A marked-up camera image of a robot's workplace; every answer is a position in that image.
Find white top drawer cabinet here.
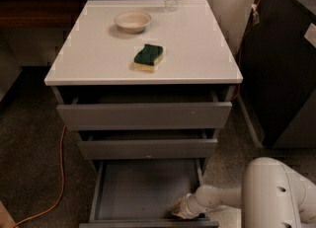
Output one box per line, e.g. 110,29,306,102
43,0,244,185

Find grey middle drawer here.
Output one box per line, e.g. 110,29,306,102
78,129,217,160

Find green and yellow sponge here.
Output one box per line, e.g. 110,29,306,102
133,43,164,72

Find grey drawer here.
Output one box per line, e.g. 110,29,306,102
78,129,217,160
57,101,232,131
79,159,219,228

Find white paper bowl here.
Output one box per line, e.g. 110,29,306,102
114,11,151,34

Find dark wooden bench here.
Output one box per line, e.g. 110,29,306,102
0,0,206,29

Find grey bottom drawer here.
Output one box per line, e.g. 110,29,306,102
79,159,219,228

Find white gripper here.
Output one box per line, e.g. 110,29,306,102
171,193,205,219

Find orange cable on floor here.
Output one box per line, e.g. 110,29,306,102
11,125,67,228

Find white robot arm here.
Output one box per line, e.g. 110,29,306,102
172,157,316,228

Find grey top drawer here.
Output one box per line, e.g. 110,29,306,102
57,101,232,131

